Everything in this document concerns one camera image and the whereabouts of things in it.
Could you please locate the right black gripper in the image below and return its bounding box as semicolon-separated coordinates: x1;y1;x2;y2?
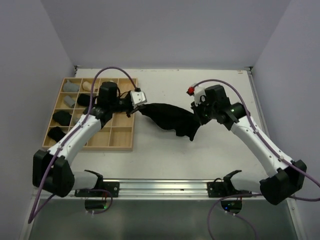
191;95;218;125

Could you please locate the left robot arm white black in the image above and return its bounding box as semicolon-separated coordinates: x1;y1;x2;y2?
32;81;147;198

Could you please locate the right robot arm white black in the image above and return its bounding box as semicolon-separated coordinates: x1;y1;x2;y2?
187;84;307;205

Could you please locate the black rolled underwear second row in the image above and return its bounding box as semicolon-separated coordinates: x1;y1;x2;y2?
76;93;91;107

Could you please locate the beige rolled underwear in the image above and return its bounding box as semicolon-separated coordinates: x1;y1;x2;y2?
82;81;96;92

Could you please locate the grey rolled underwear second row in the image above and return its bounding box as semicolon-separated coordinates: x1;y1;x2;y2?
63;95;76;108

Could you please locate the black rolled underwear third row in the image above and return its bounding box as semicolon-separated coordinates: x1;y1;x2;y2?
52;110;72;127

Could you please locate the grey rolled underwear top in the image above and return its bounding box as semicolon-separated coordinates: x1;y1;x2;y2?
62;79;80;93

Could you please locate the black rolled underwear bottom row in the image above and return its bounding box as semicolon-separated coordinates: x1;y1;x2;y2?
47;126;66;143

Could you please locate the wooden compartment tray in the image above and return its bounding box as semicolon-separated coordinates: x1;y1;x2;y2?
42;77;135;152

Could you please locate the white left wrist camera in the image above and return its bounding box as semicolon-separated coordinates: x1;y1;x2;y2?
130;91;147;107

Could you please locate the right wrist camera red tip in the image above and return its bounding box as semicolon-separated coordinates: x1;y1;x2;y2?
186;85;206;106

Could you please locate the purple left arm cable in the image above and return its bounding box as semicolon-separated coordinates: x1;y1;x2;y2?
27;65;141;224

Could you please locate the aluminium mounting rail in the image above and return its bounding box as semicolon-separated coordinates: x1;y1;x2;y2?
31;177;296;200

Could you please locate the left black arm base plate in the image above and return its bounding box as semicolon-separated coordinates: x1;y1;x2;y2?
74;181;120;198

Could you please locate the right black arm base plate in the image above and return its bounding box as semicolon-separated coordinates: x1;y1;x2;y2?
206;178;252;198

